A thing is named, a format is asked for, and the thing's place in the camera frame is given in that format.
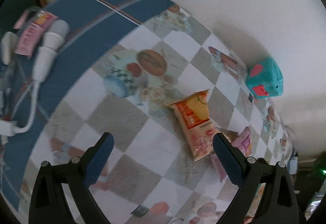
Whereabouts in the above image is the teal cube toy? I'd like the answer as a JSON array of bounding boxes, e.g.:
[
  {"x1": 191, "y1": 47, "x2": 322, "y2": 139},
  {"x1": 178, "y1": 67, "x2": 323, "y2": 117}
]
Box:
[{"x1": 246, "y1": 57, "x2": 284, "y2": 99}]

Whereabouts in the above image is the white power strip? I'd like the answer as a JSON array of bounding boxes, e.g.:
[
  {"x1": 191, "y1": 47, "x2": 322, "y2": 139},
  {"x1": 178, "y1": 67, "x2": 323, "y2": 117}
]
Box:
[{"x1": 289, "y1": 156, "x2": 298, "y2": 175}]

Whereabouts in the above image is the crumpled blue white bag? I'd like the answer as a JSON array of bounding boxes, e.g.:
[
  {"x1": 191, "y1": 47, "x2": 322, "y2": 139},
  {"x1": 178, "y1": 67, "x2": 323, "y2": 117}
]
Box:
[{"x1": 0, "y1": 31, "x2": 21, "y2": 117}]

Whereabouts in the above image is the white handheld device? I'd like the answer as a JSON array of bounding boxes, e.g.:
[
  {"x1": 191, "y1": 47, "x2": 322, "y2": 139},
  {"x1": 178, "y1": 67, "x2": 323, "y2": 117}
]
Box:
[{"x1": 33, "y1": 19, "x2": 70, "y2": 83}]

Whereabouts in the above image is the pink snack packet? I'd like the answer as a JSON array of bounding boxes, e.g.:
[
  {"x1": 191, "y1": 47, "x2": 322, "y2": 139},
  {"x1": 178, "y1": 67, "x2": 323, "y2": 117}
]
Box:
[{"x1": 210, "y1": 127, "x2": 252, "y2": 182}]

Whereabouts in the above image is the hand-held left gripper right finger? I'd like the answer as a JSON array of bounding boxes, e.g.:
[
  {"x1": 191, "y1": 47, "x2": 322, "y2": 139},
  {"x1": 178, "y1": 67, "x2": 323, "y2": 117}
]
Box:
[{"x1": 213, "y1": 133, "x2": 300, "y2": 224}]

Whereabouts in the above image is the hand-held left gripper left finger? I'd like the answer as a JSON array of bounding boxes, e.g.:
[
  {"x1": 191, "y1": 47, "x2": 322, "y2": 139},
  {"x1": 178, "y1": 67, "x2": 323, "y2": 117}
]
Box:
[{"x1": 28, "y1": 132, "x2": 115, "y2": 224}]

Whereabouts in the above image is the small pink sachet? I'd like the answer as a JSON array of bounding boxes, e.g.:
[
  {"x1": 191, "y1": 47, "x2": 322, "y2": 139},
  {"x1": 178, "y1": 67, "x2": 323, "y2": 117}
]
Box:
[{"x1": 14, "y1": 10, "x2": 59, "y2": 57}]

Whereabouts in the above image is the orange snack packet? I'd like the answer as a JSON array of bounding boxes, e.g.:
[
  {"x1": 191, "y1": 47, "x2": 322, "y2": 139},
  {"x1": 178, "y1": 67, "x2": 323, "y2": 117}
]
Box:
[{"x1": 165, "y1": 90, "x2": 225, "y2": 162}]

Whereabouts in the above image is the white power adapter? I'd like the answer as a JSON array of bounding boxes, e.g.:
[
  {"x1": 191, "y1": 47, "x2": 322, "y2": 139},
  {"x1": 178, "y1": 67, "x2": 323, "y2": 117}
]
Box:
[{"x1": 0, "y1": 119, "x2": 18, "y2": 135}]

